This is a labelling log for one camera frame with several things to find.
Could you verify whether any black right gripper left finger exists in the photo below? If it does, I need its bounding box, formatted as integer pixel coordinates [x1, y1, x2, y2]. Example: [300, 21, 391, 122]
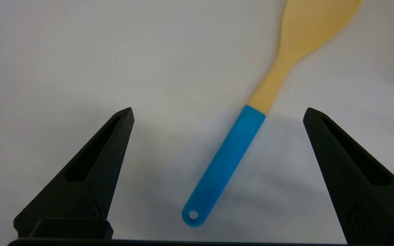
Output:
[14, 108, 135, 240]

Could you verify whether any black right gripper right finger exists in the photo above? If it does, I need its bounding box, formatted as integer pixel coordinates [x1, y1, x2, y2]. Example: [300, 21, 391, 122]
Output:
[303, 108, 394, 244]

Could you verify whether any yellow spoon blue handle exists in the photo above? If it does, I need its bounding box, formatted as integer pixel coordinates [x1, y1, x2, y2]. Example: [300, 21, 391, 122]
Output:
[182, 0, 364, 228]

